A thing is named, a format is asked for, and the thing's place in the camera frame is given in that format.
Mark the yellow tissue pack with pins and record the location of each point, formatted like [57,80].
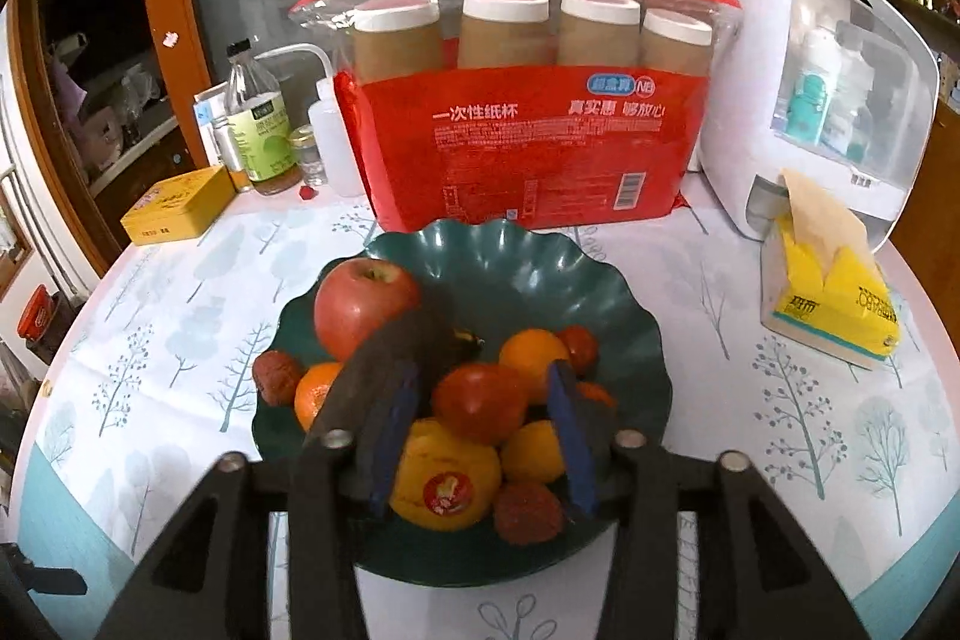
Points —
[820,284]

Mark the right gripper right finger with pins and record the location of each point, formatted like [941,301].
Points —
[758,574]

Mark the orange tangerine beside banana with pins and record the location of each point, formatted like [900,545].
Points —
[312,390]

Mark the dark green scalloped plate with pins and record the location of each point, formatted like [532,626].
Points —
[495,279]

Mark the white squeeze bottle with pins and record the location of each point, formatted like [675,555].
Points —
[326,120]

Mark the white cosmetics storage box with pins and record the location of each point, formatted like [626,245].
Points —
[842,91]

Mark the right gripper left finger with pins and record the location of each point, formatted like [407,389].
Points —
[206,574]

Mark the small red lychee on plate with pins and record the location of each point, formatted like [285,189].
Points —
[582,347]

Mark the small glass jar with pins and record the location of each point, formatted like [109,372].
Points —
[304,146]

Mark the glass bottle green label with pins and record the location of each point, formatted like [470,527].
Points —
[259,122]

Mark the orange tangerine with stem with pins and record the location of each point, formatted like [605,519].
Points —
[530,353]

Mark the small red tomato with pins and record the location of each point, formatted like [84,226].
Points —
[596,392]

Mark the yellow orange with sticker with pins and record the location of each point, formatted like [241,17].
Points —
[443,482]

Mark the red paper cup package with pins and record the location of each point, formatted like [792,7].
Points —
[546,113]

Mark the white blue medicine box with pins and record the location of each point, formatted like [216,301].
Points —
[210,115]

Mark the small orange tangerine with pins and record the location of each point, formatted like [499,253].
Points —
[533,453]

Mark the yellow flat box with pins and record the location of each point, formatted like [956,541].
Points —
[179,208]

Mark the red apple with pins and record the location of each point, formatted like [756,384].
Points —
[357,297]

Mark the dark red lychee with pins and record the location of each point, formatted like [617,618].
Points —
[276,375]

